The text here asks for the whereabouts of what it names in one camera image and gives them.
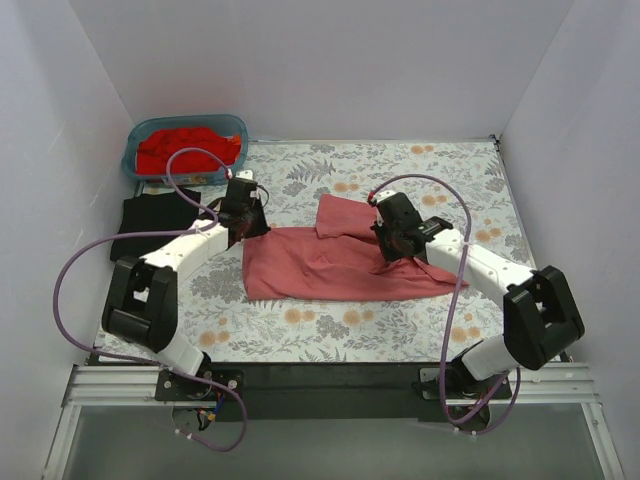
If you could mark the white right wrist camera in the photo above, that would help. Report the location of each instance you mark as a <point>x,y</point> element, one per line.
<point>379,196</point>

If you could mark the pink t shirt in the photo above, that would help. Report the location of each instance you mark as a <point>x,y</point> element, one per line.
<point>338,259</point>

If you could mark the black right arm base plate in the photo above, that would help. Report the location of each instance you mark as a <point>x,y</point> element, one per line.
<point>427,386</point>

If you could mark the floral patterned table mat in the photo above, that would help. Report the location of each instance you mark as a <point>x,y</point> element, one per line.
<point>462,182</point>

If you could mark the folded black t shirt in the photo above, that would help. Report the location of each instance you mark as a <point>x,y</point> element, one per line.
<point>150,213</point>

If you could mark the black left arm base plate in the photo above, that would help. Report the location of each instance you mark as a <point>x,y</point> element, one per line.
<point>173,387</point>

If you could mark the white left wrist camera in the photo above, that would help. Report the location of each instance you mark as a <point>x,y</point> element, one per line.
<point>241,174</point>

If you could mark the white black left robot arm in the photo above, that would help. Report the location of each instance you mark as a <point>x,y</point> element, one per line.
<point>142,302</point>

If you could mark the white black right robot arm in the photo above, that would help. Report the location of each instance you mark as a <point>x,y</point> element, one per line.
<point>540,315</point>

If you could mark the aluminium frame rail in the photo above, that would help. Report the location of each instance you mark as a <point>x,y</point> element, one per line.
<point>101,386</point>

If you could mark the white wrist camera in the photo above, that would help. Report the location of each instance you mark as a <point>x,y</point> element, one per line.
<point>241,174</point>
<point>379,196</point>

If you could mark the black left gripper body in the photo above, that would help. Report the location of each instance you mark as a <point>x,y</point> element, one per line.
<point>251,225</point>

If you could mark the teal plastic laundry basket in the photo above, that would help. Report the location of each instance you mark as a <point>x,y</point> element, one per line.
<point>195,150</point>

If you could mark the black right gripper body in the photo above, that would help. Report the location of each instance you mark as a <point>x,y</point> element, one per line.
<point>391,245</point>

